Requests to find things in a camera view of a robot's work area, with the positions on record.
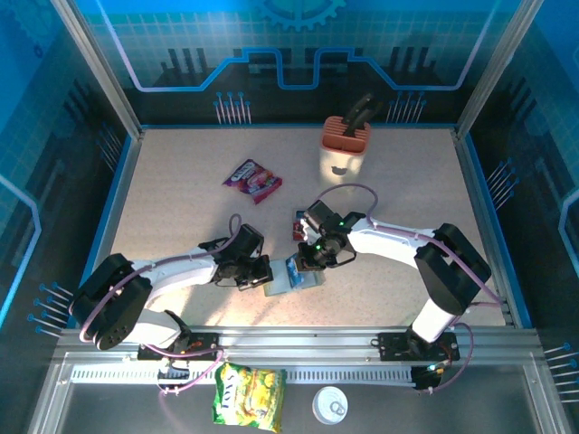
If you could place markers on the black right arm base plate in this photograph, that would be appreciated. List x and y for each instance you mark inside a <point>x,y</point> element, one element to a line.
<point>393,348</point>

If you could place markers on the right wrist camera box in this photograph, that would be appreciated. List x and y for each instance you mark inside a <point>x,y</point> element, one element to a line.
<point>310,231</point>

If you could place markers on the blue credit card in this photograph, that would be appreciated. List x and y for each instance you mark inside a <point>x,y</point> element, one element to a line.
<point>294,271</point>

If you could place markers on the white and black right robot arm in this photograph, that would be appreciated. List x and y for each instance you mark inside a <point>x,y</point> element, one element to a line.
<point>452,271</point>

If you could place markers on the purple candy packet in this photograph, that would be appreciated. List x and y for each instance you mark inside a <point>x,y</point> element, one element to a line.
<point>251,181</point>

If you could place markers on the blue VIP card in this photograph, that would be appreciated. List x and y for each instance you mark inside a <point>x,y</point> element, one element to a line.
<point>302,214</point>

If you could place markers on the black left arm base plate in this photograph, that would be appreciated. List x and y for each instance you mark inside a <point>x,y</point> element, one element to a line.
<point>203,347</point>

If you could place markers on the cream knife block orange top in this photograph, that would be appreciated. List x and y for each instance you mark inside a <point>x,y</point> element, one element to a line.
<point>341,158</point>

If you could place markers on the aluminium frame post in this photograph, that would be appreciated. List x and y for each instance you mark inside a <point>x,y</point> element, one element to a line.
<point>101,68</point>
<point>495,68</point>

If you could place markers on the black controller box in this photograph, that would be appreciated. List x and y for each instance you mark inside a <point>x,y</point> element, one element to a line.
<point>423,380</point>

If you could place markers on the green leather card holder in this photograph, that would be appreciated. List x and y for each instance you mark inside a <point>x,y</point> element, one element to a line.
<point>278,287</point>

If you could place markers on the grey metal shelf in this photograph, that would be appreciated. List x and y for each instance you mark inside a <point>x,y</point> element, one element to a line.
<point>407,407</point>

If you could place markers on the silver tin can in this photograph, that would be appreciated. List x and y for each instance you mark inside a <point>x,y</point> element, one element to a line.
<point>325,402</point>

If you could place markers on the aluminium table side rail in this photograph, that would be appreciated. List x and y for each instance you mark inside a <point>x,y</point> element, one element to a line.
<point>471,181</point>
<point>126,176</point>

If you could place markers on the yellow green chips bag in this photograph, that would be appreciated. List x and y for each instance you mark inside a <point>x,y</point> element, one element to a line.
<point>249,398</point>

